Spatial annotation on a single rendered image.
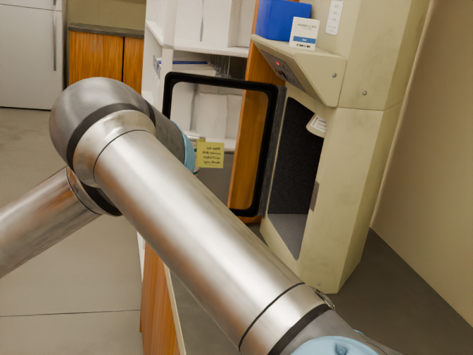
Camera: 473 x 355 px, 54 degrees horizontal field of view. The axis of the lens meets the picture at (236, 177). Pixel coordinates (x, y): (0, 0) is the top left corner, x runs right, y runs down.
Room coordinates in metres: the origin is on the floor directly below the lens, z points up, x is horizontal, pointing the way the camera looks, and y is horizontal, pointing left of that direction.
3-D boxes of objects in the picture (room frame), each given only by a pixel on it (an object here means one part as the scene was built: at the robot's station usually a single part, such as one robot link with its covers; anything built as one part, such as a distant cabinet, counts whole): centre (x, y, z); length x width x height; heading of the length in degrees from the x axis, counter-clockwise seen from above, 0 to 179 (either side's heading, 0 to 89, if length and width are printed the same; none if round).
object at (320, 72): (1.10, -0.08, 1.46); 0.32 x 0.11 x 0.10; 17
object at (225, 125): (1.24, 0.07, 1.19); 0.30 x 0.01 x 0.40; 97
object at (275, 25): (1.20, -0.05, 1.56); 0.10 x 0.10 x 0.09; 17
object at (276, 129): (1.26, -0.09, 1.19); 0.03 x 0.02 x 0.39; 17
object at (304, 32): (1.06, -0.10, 1.54); 0.05 x 0.05 x 0.06; 3
